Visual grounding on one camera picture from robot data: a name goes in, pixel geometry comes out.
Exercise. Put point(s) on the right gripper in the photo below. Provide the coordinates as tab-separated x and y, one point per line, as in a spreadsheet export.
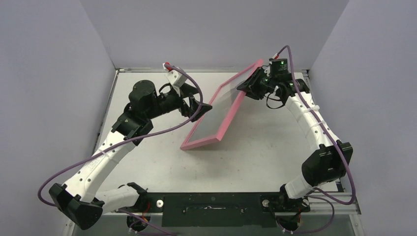
259	82

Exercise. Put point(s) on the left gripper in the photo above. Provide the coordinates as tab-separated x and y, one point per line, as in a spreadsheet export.
185	109

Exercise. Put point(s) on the clear acrylic sheet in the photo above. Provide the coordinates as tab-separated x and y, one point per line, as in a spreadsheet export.
218	110

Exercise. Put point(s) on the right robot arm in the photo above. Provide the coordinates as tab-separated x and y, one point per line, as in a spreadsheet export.
330	156

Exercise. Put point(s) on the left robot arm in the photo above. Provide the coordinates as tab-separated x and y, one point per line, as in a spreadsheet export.
78	198

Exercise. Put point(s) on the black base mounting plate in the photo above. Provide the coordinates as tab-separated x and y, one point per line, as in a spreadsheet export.
220	218

